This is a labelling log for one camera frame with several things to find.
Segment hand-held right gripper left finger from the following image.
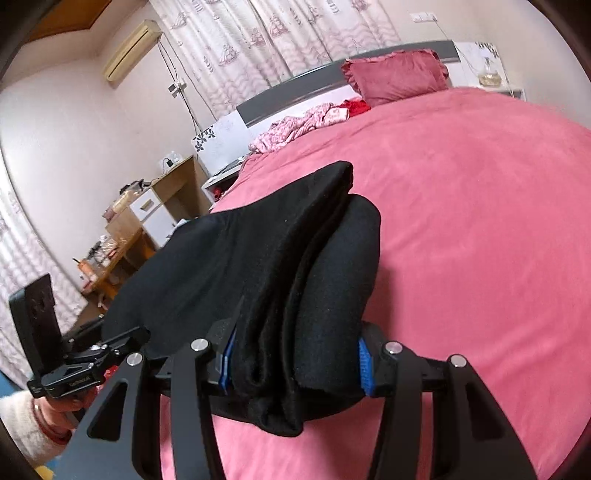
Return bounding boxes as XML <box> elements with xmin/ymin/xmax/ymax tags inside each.
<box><xmin>53</xmin><ymin>318</ymin><xmax>241</xmax><ymax>480</ymax></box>

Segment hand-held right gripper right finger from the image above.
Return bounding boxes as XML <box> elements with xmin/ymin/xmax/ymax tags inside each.
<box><xmin>358</xmin><ymin>322</ymin><xmax>539</xmax><ymax>480</ymax></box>

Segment black pants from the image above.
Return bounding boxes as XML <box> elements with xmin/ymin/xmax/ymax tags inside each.
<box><xmin>99</xmin><ymin>161</ymin><xmax>382</xmax><ymax>438</ymax></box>

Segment person's left forearm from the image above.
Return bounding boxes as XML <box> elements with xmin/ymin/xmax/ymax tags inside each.
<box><xmin>0</xmin><ymin>390</ymin><xmax>75</xmax><ymax>469</ymax></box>

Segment person's left hand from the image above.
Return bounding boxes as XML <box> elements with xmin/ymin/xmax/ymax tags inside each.
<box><xmin>47</xmin><ymin>385</ymin><xmax>100</xmax><ymax>432</ymax></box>

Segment wave print side curtain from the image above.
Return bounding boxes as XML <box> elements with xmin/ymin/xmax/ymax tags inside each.
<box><xmin>0</xmin><ymin>185</ymin><xmax>88</xmax><ymax>384</ymax></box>

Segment white drawer cabinet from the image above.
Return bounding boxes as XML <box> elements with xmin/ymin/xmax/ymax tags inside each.
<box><xmin>128</xmin><ymin>187</ymin><xmax>178</xmax><ymax>247</ymax></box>

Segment pink bed blanket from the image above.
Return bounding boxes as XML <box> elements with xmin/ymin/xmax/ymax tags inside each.
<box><xmin>159</xmin><ymin>87</ymin><xmax>591</xmax><ymax>480</ymax></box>

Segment wooden desk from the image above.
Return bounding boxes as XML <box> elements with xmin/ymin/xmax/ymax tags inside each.
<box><xmin>71</xmin><ymin>154</ymin><xmax>213</xmax><ymax>305</ymax></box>

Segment white nightstand with flower print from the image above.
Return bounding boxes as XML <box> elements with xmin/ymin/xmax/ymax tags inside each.
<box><xmin>450</xmin><ymin>41</ymin><xmax>527</xmax><ymax>102</ymax></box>
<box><xmin>191</xmin><ymin>113</ymin><xmax>252</xmax><ymax>204</ymax></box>

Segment pink floral cloth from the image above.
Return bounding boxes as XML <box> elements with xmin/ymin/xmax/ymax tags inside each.
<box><xmin>248</xmin><ymin>102</ymin><xmax>352</xmax><ymax>155</ymax></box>

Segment red cloth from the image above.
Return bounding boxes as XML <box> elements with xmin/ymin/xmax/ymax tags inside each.
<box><xmin>339</xmin><ymin>98</ymin><xmax>372</xmax><ymax>117</ymax></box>

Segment grey and white bed headboard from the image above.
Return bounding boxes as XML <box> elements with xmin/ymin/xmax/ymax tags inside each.
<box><xmin>235</xmin><ymin>39</ymin><xmax>459</xmax><ymax>139</ymax></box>

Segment dark pink ruffled pillow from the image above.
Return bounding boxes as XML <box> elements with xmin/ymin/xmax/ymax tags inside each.
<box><xmin>341</xmin><ymin>48</ymin><xmax>450</xmax><ymax>108</ymax></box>

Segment beige air conditioner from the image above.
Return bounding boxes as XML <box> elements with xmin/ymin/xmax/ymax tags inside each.
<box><xmin>102</xmin><ymin>19</ymin><xmax>163</xmax><ymax>83</ymax></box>

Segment ship print window curtain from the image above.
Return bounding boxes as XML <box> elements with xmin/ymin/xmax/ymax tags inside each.
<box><xmin>148</xmin><ymin>0</ymin><xmax>402</xmax><ymax>118</ymax></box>

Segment glass bottle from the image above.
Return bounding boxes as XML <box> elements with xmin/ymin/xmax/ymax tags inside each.
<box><xmin>478</xmin><ymin>51</ymin><xmax>502</xmax><ymax>87</ymax></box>

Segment red bracelet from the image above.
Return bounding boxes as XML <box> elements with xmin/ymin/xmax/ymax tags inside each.
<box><xmin>31</xmin><ymin>398</ymin><xmax>70</xmax><ymax>440</ymax></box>

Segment black wall cable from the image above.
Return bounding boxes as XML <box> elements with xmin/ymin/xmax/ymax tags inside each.
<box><xmin>157</xmin><ymin>37</ymin><xmax>201</xmax><ymax>134</ymax></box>

